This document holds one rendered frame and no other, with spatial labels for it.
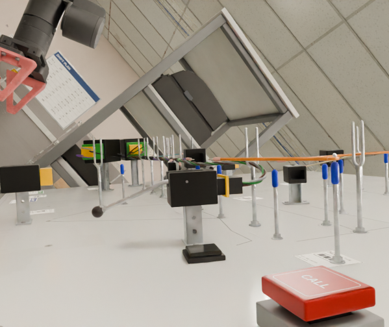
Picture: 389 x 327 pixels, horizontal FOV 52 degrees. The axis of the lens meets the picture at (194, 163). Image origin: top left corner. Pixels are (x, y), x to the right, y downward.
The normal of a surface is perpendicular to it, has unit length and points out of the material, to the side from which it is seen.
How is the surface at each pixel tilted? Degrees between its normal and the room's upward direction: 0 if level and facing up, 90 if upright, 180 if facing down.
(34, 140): 90
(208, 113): 90
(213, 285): 53
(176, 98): 90
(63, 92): 90
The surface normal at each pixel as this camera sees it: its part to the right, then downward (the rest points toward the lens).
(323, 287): -0.05, -1.00
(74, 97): 0.23, -0.09
